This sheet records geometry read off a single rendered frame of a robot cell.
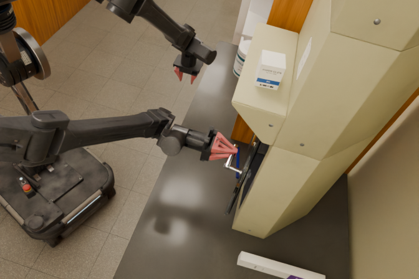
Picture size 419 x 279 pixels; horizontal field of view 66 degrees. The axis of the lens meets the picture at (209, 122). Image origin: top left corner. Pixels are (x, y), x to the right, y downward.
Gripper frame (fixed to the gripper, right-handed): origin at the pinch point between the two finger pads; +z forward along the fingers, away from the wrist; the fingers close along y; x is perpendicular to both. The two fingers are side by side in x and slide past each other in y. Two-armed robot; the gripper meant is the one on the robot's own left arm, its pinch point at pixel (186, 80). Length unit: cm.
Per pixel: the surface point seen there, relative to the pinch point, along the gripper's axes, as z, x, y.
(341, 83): -52, -46, 39
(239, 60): 6.4, 30.0, 16.6
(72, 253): 110, -47, -43
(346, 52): -58, -46, 37
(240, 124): 5.8, -8.7, 25.5
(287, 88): -41, -37, 32
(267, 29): -41, -17, 24
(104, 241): 110, -35, -30
